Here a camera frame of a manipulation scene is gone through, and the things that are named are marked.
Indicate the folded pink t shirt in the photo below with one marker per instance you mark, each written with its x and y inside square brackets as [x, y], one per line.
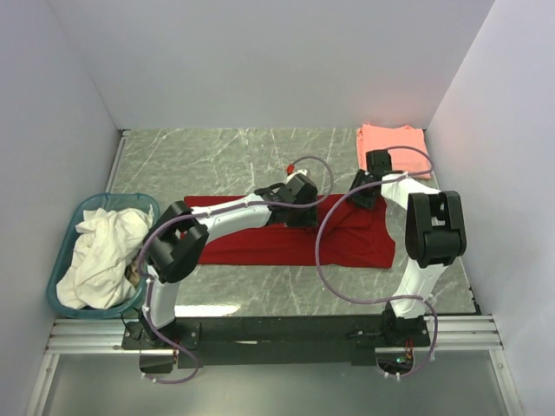
[403, 140]

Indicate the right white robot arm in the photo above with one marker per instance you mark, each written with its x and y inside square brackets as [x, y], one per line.
[435, 236]

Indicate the white cloth in basket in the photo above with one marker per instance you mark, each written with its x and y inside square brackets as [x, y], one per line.
[107, 243]

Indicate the teal plastic basket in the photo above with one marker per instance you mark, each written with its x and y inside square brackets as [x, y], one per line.
[109, 202]

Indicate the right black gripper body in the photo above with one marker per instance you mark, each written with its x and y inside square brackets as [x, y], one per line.
[364, 198]

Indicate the red t shirt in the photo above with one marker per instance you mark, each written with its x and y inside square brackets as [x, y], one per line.
[353, 237]

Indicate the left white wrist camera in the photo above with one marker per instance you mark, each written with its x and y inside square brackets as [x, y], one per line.
[296, 176]

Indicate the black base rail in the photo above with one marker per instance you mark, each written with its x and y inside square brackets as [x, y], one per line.
[219, 354]

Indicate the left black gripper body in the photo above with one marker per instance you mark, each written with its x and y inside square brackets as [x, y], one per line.
[305, 217]

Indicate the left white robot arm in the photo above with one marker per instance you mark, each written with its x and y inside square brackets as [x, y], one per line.
[173, 248]

